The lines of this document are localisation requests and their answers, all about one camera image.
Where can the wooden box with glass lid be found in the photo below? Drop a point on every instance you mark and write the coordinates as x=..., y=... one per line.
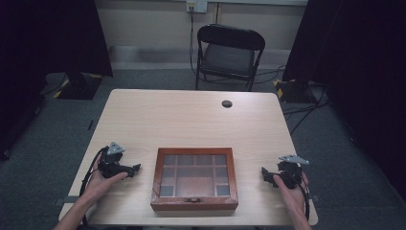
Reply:
x=194, y=179

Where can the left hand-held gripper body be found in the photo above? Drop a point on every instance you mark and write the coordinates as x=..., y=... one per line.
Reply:
x=110, y=161

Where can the person's right hand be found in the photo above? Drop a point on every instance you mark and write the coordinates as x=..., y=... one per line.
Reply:
x=292, y=193

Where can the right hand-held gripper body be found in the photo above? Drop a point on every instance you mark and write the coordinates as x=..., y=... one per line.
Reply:
x=289, y=171

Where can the black folding chair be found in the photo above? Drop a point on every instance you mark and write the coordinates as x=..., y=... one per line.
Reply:
x=228, y=57

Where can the person's left hand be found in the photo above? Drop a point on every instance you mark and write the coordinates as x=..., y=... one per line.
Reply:
x=99, y=185

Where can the white wall socket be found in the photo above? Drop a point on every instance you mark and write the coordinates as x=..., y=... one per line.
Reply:
x=197, y=5

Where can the dark curtain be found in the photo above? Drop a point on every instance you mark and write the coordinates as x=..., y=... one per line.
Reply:
x=354, y=64
x=51, y=41

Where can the black stand base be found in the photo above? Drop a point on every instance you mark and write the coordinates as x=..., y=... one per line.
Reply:
x=78, y=86
x=292, y=91

